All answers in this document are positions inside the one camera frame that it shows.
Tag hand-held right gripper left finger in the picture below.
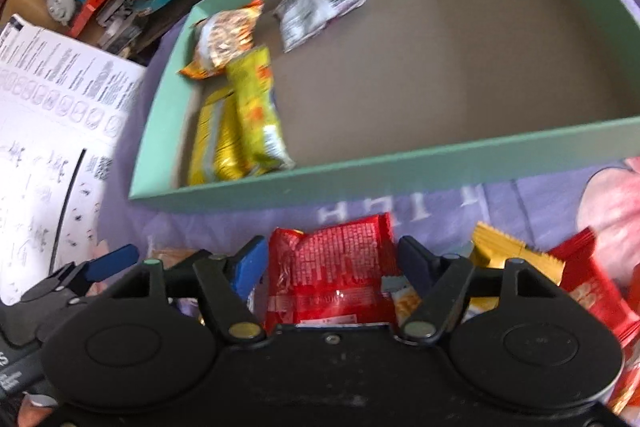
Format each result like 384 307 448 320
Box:
116 235 269 348

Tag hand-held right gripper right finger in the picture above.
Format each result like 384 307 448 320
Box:
397 235 561 345

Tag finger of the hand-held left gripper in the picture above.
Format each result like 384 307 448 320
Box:
22 244 140 308

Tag red snack packet white print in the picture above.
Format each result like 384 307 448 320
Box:
264 213 401 333

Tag yellow wafer packet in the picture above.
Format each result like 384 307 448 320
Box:
467 222 566 314

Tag green cardboard box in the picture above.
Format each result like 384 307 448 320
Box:
127 0 640 214

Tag red snack packet yellow logo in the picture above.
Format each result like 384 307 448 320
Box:
547 227 640 358

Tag person's left hand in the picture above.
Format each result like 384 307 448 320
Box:
17 393 60 427

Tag white waffle snack packet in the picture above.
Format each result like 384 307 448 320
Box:
382 274 422 325

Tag gold striped snack packet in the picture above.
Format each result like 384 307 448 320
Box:
187 89 251 186

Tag white instruction sheet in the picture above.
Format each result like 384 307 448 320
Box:
0 14 146 305

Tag purple floral blanket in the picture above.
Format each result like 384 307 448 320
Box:
95 0 640 413

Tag orange cereal snack packet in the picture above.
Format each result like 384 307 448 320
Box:
178 0 265 81

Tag black toy track pieces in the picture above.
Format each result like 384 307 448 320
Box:
97 0 146 52

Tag silver snack packet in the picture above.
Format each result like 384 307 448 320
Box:
273 0 374 54

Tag black cable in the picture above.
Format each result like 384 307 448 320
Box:
50 148 87 275

